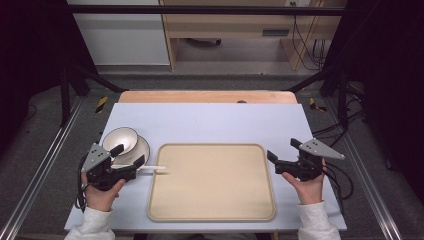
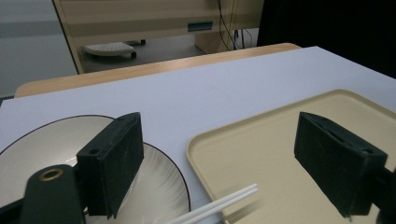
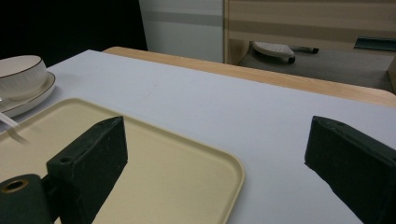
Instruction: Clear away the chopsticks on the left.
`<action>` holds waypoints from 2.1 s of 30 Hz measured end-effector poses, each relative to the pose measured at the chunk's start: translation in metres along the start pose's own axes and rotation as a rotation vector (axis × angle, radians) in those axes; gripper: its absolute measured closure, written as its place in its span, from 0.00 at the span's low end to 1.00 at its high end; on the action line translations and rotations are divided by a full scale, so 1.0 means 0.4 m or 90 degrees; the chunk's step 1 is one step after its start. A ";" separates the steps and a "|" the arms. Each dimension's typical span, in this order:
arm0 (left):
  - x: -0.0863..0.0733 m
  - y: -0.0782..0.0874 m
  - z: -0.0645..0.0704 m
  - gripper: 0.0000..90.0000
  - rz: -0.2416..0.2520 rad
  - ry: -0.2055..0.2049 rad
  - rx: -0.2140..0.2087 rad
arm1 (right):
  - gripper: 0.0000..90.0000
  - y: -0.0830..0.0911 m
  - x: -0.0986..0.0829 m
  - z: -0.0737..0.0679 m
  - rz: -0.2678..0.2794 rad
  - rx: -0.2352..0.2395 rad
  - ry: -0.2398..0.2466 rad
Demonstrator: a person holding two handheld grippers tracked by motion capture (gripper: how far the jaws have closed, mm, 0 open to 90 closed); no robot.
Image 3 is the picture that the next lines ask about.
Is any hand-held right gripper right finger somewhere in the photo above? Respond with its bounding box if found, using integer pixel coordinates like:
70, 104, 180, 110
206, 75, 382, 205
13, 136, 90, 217
304, 115, 396, 224

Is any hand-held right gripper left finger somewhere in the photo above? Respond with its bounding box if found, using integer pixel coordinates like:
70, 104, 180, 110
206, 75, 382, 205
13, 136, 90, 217
46, 115, 129, 224

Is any beige plastic tray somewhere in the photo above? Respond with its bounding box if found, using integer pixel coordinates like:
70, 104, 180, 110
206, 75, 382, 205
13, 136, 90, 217
0, 97, 246, 224

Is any white plate with dark rim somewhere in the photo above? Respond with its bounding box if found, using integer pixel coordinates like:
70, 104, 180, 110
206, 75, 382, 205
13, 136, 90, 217
0, 71, 57, 119

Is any white spoon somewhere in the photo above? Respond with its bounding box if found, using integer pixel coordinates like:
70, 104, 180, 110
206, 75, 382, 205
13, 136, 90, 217
0, 96, 20, 129

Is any white bowl with dark rim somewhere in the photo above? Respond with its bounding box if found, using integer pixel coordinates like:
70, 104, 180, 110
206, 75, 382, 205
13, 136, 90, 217
0, 54, 49, 101

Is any dark green flat object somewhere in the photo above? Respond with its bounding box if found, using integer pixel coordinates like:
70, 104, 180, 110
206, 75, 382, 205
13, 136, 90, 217
353, 35, 396, 52

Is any white wall panel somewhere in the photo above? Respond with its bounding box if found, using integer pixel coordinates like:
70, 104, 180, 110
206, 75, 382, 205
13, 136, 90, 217
138, 0, 225, 63

